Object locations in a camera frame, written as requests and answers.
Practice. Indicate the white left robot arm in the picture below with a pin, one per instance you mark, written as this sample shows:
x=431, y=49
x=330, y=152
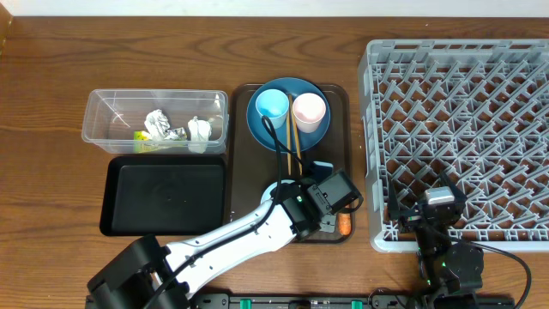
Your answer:
x=195, y=262

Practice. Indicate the black food waste tray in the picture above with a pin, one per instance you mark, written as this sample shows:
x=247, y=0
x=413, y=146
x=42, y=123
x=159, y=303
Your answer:
x=166, y=195

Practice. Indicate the light blue bowl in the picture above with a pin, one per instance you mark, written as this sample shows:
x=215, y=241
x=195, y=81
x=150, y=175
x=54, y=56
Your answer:
x=267, y=193

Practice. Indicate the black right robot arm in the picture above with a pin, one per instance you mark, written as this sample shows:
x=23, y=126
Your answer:
x=453, y=269

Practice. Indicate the brown serving tray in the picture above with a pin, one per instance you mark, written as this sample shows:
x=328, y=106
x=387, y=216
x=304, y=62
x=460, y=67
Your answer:
x=252, y=167

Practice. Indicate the pink cup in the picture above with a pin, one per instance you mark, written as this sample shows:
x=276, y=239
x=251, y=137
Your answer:
x=309, y=110

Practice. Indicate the orange carrot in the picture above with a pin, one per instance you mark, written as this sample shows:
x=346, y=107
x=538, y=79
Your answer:
x=344, y=224

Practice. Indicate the yellow green wrapper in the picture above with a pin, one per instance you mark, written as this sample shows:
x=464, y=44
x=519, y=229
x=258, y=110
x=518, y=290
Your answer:
x=144, y=142

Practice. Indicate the crumpled silver foil ball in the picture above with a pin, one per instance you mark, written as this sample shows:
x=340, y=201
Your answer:
x=157, y=125

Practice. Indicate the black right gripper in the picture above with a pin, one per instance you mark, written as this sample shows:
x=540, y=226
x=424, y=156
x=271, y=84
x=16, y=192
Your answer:
x=410, y=218

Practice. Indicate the dark blue plate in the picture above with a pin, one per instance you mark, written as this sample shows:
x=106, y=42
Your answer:
x=295, y=87

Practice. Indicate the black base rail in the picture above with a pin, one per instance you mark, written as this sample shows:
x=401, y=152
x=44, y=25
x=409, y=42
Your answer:
x=376, y=301

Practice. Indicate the grey dishwasher rack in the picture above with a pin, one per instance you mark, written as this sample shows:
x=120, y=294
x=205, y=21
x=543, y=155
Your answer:
x=474, y=109

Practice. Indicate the light blue cup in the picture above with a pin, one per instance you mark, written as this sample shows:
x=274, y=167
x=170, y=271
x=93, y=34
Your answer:
x=273, y=104

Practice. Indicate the clear plastic waste bin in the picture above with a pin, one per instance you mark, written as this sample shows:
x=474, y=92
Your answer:
x=113, y=115

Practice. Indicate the white tissue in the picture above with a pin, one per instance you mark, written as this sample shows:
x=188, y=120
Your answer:
x=200, y=132

